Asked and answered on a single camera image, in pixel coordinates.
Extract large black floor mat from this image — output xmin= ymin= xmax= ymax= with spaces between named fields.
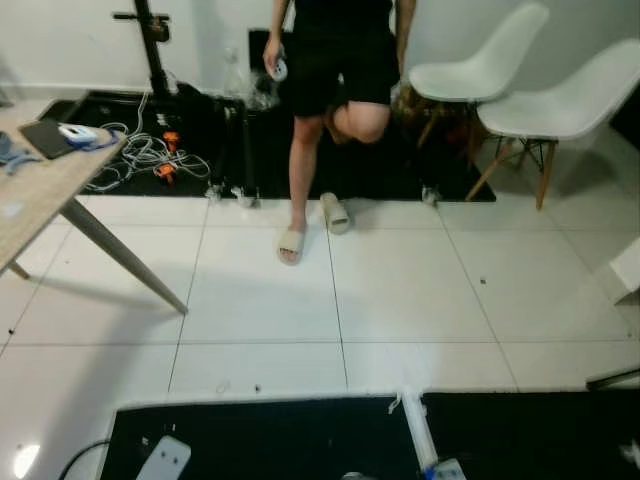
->
xmin=38 ymin=88 xmax=497 ymax=204

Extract black mat with white edge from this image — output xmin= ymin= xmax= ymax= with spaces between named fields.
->
xmin=98 ymin=388 xmax=640 ymax=480

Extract beige slipper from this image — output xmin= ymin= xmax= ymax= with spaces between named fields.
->
xmin=276 ymin=227 xmax=308 ymax=267
xmin=319 ymin=192 xmax=353 ymax=237

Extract white block with blue mark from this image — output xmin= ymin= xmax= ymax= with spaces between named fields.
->
xmin=424 ymin=457 xmax=470 ymax=480

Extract white box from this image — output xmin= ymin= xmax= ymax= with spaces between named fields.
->
xmin=609 ymin=238 xmax=640 ymax=307

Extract white plastic chair wooden legs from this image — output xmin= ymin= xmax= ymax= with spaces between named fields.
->
xmin=407 ymin=2 xmax=552 ymax=151
xmin=464 ymin=38 xmax=640 ymax=212

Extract black tripod stand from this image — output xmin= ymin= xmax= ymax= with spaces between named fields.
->
xmin=111 ymin=0 xmax=178 ymax=98

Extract grey cloth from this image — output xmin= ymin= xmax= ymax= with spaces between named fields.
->
xmin=0 ymin=134 xmax=38 ymax=178

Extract person in black shorts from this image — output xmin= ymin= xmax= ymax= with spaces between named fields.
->
xmin=262 ymin=0 xmax=419 ymax=253

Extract light wooden table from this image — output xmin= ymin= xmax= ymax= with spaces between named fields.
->
xmin=0 ymin=104 xmax=190 ymax=317

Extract white and blue device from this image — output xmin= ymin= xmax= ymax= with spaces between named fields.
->
xmin=57 ymin=122 xmax=103 ymax=148

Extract clear plastic bottle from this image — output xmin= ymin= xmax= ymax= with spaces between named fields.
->
xmin=246 ymin=66 xmax=279 ymax=112

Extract black cable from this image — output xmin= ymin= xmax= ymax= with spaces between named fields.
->
xmin=57 ymin=437 xmax=113 ymax=480

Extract tangled white cables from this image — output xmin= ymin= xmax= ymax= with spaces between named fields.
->
xmin=84 ymin=92 xmax=213 ymax=194

